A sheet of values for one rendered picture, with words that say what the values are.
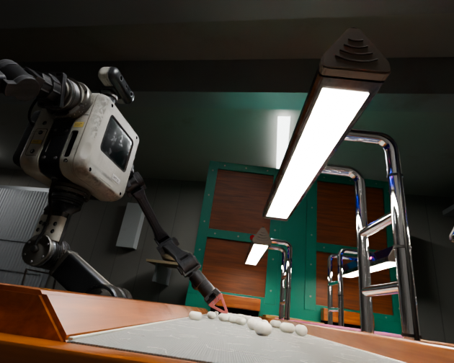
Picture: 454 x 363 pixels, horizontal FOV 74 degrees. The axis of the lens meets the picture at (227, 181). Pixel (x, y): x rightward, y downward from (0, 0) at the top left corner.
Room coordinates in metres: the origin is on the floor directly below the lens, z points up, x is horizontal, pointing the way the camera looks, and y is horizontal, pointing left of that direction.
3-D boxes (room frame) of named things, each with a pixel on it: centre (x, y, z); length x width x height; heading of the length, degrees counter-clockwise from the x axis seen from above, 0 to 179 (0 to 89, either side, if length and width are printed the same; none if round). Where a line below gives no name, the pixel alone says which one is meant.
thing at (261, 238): (1.54, -0.19, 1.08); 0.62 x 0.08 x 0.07; 177
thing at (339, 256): (1.51, -0.67, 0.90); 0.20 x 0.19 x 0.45; 177
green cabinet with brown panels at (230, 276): (2.26, -0.54, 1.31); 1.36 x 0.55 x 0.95; 87
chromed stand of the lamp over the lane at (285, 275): (1.53, -0.27, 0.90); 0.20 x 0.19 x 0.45; 177
